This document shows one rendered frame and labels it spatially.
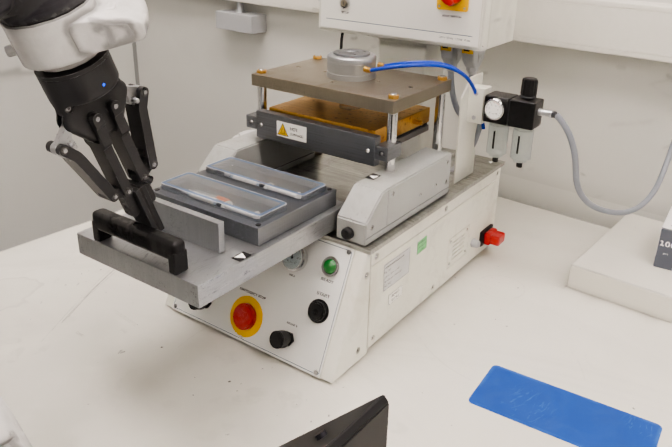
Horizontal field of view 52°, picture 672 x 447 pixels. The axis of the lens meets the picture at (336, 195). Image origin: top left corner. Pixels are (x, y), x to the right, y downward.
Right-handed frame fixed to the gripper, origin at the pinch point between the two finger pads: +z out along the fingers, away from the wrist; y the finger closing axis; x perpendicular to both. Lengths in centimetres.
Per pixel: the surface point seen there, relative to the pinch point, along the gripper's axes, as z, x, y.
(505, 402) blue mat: 35, 38, -16
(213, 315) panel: 29.5, -6.0, -6.3
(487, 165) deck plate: 32, 16, -58
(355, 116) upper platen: 10.6, 4.1, -37.7
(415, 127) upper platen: 15.6, 10.6, -44.3
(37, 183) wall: 72, -137, -44
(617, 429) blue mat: 36, 51, -19
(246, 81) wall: 51, -78, -92
